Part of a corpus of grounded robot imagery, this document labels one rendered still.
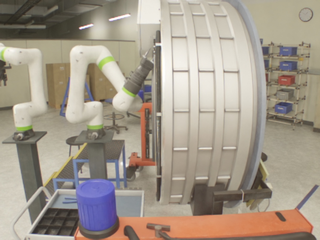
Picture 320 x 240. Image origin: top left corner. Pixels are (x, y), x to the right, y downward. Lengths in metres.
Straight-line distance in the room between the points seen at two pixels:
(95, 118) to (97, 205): 1.15
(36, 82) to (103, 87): 6.80
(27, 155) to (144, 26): 1.30
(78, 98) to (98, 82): 7.02
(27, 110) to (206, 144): 1.33
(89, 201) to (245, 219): 0.50
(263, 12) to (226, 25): 5.84
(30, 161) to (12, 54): 0.79
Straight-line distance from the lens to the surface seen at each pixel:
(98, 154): 1.89
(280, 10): 6.97
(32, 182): 2.14
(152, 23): 1.33
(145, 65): 1.37
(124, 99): 1.39
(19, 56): 1.95
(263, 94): 1.17
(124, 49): 10.57
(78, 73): 1.63
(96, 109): 1.79
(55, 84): 8.12
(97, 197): 0.71
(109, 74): 1.61
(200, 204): 1.39
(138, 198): 1.55
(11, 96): 9.00
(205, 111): 1.12
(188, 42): 1.20
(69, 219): 1.42
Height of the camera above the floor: 1.47
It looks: 14 degrees down
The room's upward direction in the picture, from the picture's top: straight up
